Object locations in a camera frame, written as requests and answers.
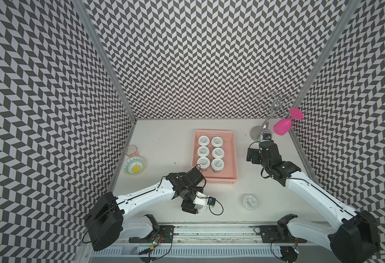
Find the white lid yogurt cup front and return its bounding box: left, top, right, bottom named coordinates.
left=195, top=202, right=208, bottom=214

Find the yogurt cup edge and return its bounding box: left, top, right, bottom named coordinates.
left=197, top=157, right=211, bottom=172
left=211, top=158, right=225, bottom=173

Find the green label yogurt cup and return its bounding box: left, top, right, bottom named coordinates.
left=197, top=146, right=210, bottom=157

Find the pink plastic basket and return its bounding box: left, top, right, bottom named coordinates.
left=191, top=130, right=238, bottom=184

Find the beige label yogurt cup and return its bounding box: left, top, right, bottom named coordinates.
left=198, top=135, right=211, bottom=146

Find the clear lid yogurt cup front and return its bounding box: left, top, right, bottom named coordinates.
left=242, top=195, right=259, bottom=210

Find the red label yogurt cup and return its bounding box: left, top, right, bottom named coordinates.
left=211, top=137, right=224, bottom=148

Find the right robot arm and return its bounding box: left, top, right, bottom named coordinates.
left=246, top=140, right=381, bottom=263

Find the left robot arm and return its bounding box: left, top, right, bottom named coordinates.
left=84, top=167, right=216, bottom=252

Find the magenta plastic wine glass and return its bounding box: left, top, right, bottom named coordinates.
left=273, top=108, right=304, bottom=136

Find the silver metal cup stand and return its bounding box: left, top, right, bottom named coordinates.
left=249, top=93, right=288, bottom=142

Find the patterned round plate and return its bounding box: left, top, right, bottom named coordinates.
left=123, top=156, right=145, bottom=175

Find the clear pink glass cup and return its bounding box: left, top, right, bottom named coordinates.
left=124, top=145, right=139, bottom=158

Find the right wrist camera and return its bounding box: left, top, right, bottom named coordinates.
left=261, top=133, right=272, bottom=141

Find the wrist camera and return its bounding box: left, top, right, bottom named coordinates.
left=194, top=195, right=217, bottom=207
left=261, top=133, right=272, bottom=141

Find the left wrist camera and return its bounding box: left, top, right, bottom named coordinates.
left=194, top=195, right=217, bottom=207

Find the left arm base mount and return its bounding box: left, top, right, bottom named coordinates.
left=129, top=225, right=175, bottom=244

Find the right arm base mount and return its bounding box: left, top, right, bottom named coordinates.
left=253, top=225, right=308, bottom=244

